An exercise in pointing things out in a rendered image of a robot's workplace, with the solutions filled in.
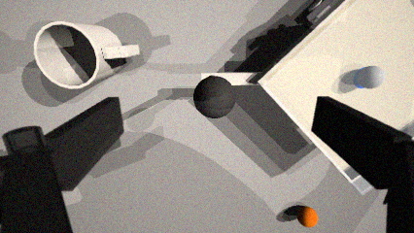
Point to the white mug with handle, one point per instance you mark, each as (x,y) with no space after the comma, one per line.
(66,55)

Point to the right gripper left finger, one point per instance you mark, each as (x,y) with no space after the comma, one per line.
(33,201)

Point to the orange ball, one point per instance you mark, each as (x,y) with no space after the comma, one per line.
(306,216)

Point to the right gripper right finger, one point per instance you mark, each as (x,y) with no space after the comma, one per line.
(381,154)

